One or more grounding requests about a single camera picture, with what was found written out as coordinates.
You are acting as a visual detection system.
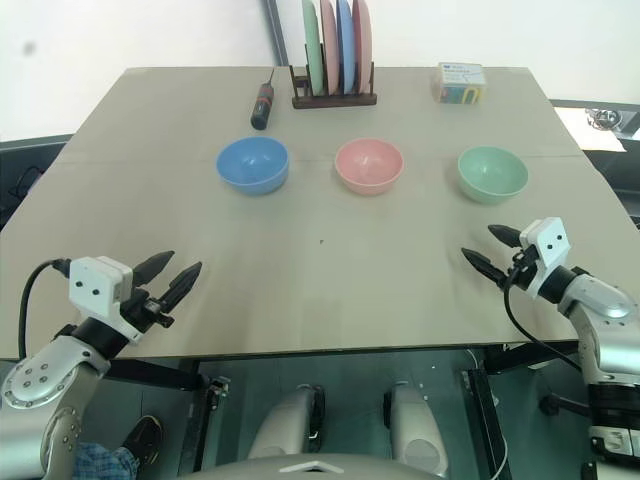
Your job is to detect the thin white cable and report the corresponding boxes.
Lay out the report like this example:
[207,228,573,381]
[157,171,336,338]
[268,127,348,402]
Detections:
[463,348,510,480]

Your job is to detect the black table frame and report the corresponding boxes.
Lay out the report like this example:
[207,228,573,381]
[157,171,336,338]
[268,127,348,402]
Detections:
[102,342,584,480]

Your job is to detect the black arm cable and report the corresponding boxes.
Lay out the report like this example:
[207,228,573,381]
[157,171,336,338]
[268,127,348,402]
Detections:
[18,257,72,361]
[503,252,587,373]

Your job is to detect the dark wooden plate rack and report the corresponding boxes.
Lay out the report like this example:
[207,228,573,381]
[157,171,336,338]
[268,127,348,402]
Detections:
[288,43,378,110]

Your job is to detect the pink plate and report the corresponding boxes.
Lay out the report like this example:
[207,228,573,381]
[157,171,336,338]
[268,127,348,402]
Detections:
[319,0,342,95]
[351,0,373,95]

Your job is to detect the clear box of paper clips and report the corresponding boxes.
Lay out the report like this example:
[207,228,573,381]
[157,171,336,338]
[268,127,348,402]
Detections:
[432,61,489,107]

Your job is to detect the grey robot torso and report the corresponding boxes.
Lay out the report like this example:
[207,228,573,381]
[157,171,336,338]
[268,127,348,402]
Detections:
[174,451,452,480]

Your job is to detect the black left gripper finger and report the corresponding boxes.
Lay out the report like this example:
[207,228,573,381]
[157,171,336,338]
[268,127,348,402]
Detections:
[162,261,204,307]
[131,250,176,287]

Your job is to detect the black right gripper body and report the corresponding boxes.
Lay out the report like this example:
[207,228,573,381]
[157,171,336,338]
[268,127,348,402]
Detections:
[499,246,542,294]

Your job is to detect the black and red screwdriver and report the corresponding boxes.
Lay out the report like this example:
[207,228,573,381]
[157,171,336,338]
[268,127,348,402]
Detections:
[249,67,278,132]

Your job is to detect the dark metal device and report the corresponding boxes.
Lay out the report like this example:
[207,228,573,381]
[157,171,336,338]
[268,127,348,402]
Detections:
[585,106,640,142]

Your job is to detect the blue plaid trouser leg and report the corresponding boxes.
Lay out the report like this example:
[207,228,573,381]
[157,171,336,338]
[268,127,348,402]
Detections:
[73,441,142,480]

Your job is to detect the silver left robot leg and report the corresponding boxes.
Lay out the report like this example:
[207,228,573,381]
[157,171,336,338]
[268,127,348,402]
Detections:
[247,383,327,462]

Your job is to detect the green plate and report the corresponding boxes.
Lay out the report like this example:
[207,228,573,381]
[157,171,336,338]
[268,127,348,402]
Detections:
[301,0,326,95]

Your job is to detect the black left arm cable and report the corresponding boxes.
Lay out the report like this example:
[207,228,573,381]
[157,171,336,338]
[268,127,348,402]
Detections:
[18,257,72,361]

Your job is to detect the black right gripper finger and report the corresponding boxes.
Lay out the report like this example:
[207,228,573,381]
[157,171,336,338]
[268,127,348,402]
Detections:
[460,247,505,288]
[487,224,522,248]

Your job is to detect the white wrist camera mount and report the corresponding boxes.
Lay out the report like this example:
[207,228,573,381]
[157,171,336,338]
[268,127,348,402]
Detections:
[68,256,144,347]
[518,216,572,300]

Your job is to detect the pink bowl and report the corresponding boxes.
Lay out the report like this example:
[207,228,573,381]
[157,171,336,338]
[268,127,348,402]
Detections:
[334,138,405,197]

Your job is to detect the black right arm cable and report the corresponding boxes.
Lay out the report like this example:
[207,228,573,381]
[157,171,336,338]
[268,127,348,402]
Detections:
[503,252,587,373]

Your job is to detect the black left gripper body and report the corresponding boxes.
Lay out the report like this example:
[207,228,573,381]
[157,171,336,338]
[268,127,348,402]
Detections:
[119,284,177,344]

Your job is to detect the blue plate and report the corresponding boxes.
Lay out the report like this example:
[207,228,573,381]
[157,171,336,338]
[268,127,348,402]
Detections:
[335,0,358,95]

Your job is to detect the dark side table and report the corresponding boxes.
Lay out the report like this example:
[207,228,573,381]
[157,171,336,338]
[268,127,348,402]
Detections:
[548,98,640,226]

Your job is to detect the green bowl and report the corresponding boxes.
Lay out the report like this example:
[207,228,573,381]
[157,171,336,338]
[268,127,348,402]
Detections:
[456,145,530,205]

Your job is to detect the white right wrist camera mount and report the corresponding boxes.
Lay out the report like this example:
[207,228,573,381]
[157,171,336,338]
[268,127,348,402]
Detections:
[518,216,572,300]

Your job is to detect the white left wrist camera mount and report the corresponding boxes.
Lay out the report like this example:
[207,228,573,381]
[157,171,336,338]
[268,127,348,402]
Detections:
[68,256,144,347]

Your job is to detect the dark low bench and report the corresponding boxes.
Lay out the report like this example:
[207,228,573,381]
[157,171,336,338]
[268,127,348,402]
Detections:
[0,131,77,232]

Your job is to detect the white paper sheet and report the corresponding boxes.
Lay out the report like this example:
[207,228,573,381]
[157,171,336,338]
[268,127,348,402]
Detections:
[553,104,627,152]

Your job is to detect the silver robot leg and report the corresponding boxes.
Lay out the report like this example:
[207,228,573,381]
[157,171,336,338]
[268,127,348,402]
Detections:
[247,383,327,462]
[383,381,450,477]

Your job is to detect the silver right robot leg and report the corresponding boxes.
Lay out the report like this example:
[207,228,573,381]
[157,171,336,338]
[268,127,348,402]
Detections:
[383,381,450,477]

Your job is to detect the blue bowl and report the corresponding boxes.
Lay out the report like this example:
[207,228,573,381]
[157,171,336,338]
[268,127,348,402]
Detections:
[215,137,291,197]

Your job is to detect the black shoe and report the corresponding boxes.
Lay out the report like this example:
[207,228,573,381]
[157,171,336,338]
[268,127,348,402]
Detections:
[121,414,164,464]

